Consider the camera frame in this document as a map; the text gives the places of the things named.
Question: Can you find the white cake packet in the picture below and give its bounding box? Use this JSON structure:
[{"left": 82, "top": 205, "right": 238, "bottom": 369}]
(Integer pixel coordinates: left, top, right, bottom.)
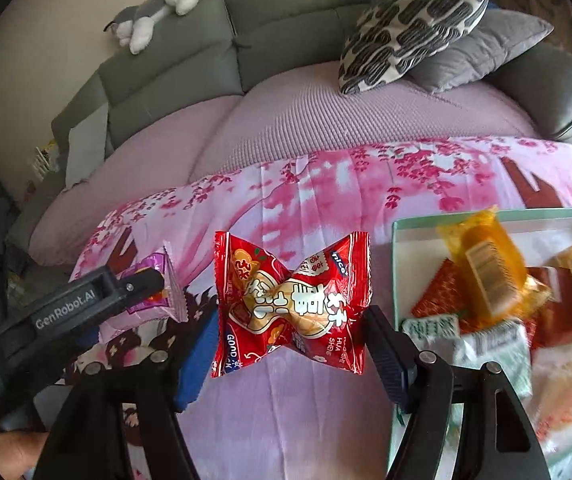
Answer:
[{"left": 531, "top": 335, "right": 572, "bottom": 456}]

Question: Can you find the green silver snack packet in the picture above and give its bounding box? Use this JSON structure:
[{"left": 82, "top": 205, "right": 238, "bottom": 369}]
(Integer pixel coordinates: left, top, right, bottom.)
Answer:
[{"left": 453, "top": 320, "right": 534, "bottom": 398}]

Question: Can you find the teal cardboard tray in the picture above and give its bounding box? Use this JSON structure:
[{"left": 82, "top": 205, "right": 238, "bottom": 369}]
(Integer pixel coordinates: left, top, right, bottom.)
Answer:
[{"left": 388, "top": 207, "right": 572, "bottom": 480}]

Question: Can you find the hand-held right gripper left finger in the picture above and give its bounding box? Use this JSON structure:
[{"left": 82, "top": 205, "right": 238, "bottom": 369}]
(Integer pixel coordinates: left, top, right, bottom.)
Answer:
[{"left": 33, "top": 306, "right": 222, "bottom": 480}]

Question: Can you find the printed cartoon blanket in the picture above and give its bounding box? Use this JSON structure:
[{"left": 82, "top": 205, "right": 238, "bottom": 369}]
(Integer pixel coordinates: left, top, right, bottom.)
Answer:
[{"left": 68, "top": 136, "right": 572, "bottom": 480}]

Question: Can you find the bright red snack packet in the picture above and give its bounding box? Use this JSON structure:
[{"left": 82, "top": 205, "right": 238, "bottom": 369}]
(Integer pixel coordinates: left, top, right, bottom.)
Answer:
[{"left": 411, "top": 258, "right": 477, "bottom": 333}]

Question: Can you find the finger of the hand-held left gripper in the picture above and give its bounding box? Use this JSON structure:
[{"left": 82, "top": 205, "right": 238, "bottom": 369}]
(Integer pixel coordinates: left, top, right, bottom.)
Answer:
[{"left": 115, "top": 268, "right": 166, "bottom": 309}]

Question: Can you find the black white patterned pillow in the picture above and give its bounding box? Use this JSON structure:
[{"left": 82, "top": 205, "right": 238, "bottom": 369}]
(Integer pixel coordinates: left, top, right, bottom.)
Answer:
[{"left": 338, "top": 0, "right": 494, "bottom": 96}]

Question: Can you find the grey white plush toy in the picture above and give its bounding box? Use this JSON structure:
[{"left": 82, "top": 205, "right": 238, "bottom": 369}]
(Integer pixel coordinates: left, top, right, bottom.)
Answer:
[{"left": 103, "top": 0, "right": 206, "bottom": 55}]

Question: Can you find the grey sofa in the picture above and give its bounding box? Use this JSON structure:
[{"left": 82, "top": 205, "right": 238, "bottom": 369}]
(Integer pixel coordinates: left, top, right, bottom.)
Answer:
[{"left": 6, "top": 0, "right": 572, "bottom": 241}]

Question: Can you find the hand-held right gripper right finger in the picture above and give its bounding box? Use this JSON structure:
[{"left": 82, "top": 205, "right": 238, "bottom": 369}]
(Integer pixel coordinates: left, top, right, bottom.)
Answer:
[{"left": 362, "top": 305, "right": 553, "bottom": 480}]

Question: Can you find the purple snack packet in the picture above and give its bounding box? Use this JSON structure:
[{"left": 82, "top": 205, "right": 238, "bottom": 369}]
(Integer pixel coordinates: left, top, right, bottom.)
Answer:
[{"left": 116, "top": 241, "right": 192, "bottom": 323}]

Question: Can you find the light grey cushion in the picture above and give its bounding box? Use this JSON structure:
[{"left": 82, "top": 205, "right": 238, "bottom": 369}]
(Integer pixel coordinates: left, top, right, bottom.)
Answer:
[{"left": 64, "top": 105, "right": 112, "bottom": 188}]

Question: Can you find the dark red snack packet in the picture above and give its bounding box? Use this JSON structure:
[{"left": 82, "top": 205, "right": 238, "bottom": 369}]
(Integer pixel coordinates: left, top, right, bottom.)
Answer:
[{"left": 526, "top": 265, "right": 572, "bottom": 351}]

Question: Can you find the white small stand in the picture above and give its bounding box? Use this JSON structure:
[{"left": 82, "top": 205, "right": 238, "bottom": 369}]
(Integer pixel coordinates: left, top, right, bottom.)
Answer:
[{"left": 31, "top": 145, "right": 62, "bottom": 173}]

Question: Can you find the grey quilted pillow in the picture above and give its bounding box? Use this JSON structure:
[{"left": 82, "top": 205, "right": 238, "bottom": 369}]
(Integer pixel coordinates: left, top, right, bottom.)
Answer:
[{"left": 408, "top": 8, "right": 556, "bottom": 95}]

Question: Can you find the orange yellow snack packet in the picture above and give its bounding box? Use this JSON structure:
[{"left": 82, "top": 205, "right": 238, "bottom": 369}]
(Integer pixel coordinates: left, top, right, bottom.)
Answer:
[{"left": 437, "top": 206, "right": 554, "bottom": 328}]

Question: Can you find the pink ribbed quilt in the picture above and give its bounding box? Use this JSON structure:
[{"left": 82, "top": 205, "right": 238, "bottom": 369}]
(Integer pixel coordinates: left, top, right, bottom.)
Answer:
[{"left": 28, "top": 60, "right": 544, "bottom": 267}]

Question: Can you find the red printed peanut packet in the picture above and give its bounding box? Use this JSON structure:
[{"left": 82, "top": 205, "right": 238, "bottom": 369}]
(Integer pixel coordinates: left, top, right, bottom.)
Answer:
[{"left": 211, "top": 230, "right": 372, "bottom": 378}]

